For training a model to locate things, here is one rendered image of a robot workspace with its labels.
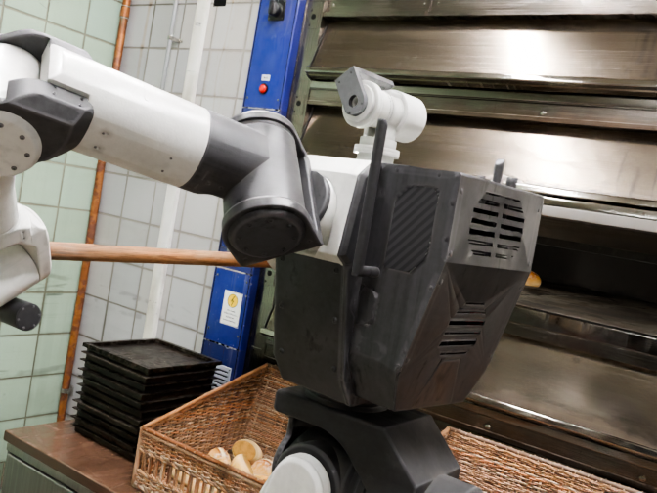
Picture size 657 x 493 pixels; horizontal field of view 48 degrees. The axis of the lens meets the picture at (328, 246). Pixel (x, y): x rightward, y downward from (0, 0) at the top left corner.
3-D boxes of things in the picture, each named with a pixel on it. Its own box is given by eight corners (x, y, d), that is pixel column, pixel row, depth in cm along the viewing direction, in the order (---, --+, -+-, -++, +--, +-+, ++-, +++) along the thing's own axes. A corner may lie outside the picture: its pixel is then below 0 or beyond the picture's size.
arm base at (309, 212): (267, 290, 87) (345, 248, 82) (190, 246, 78) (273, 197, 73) (258, 194, 96) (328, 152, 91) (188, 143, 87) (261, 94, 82)
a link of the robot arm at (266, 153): (169, 222, 77) (277, 256, 85) (213, 171, 72) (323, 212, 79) (169, 142, 84) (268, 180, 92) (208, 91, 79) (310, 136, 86)
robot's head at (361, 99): (416, 121, 99) (400, 75, 102) (377, 108, 93) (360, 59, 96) (383, 145, 103) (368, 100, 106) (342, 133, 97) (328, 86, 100)
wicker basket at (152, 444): (251, 450, 220) (267, 360, 219) (416, 520, 189) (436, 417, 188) (125, 485, 180) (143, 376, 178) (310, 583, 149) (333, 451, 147)
